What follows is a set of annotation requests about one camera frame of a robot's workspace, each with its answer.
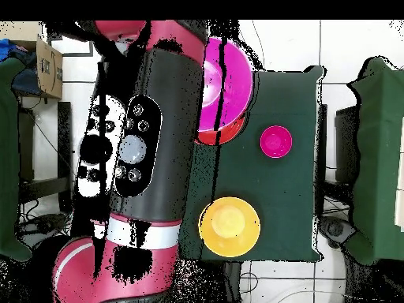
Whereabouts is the shallow red-orange bowl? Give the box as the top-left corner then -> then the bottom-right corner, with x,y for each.
194,114 -> 247,146

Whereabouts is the large orange bowl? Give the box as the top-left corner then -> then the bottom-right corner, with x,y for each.
197,196 -> 262,258

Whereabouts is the large pink bowl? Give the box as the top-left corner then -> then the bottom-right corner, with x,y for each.
197,36 -> 255,133

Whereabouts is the small crimson bowl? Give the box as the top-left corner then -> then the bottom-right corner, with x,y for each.
260,125 -> 294,159

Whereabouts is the dark green table cloth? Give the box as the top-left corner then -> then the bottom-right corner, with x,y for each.
179,64 -> 326,263

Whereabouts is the green side table cloth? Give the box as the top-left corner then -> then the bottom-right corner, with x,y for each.
346,56 -> 404,266
0,56 -> 36,261

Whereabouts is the cardboard box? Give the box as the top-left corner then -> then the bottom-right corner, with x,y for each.
0,21 -> 64,99

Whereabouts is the dark bag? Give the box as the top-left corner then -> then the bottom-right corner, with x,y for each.
12,51 -> 43,97

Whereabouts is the black metal frame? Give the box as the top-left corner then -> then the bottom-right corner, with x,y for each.
321,103 -> 357,206
17,101 -> 74,215

